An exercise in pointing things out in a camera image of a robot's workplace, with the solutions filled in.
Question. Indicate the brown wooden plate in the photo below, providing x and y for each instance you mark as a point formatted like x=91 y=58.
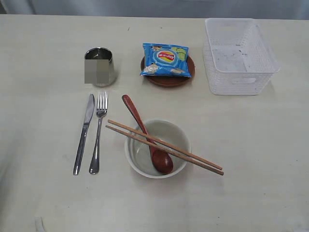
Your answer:
x=173 y=81

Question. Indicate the wooden chopstick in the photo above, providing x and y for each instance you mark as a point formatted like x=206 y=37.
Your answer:
x=183 y=157
x=164 y=144

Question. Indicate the dark red wooden spoon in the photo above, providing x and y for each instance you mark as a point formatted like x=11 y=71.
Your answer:
x=160 y=159

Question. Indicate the steel fork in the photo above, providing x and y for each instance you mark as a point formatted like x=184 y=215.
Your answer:
x=101 y=111

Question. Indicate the blue chips bag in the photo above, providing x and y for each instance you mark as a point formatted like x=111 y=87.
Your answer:
x=165 y=60

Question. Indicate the steel table knife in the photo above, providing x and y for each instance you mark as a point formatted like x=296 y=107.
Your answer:
x=86 y=123

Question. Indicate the shiny steel cup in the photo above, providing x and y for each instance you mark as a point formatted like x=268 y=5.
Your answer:
x=99 y=67

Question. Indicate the white plastic perforated basket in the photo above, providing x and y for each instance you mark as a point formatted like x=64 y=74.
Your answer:
x=237 y=59

